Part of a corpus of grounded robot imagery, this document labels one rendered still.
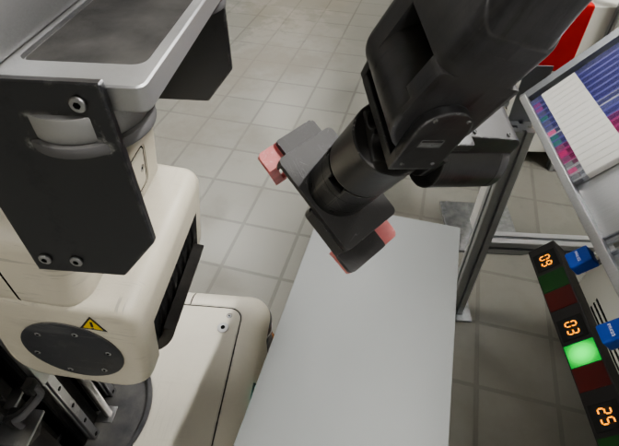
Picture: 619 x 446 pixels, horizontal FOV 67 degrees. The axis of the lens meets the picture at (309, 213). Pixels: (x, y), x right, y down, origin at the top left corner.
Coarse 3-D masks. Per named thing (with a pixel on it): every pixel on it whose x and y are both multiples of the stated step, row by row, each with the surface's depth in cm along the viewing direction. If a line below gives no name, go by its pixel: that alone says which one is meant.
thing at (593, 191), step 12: (612, 168) 65; (588, 180) 67; (600, 180) 65; (612, 180) 64; (588, 192) 66; (600, 192) 64; (612, 192) 63; (588, 204) 65; (600, 204) 63; (612, 204) 62; (600, 216) 62; (612, 216) 61; (600, 228) 61; (612, 228) 60; (612, 240) 59; (612, 252) 58
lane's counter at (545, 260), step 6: (546, 252) 67; (552, 252) 66; (534, 258) 68; (540, 258) 67; (546, 258) 66; (552, 258) 65; (540, 264) 66; (546, 264) 66; (552, 264) 65; (540, 270) 66
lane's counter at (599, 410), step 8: (608, 400) 51; (616, 400) 50; (592, 408) 52; (600, 408) 51; (608, 408) 50; (616, 408) 50; (592, 416) 51; (600, 416) 51; (608, 416) 50; (616, 416) 50; (600, 424) 50; (608, 424) 50; (616, 424) 49; (600, 432) 50
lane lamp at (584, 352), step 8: (576, 344) 57; (584, 344) 56; (592, 344) 55; (568, 352) 57; (576, 352) 56; (584, 352) 55; (592, 352) 55; (568, 360) 56; (576, 360) 56; (584, 360) 55; (592, 360) 54
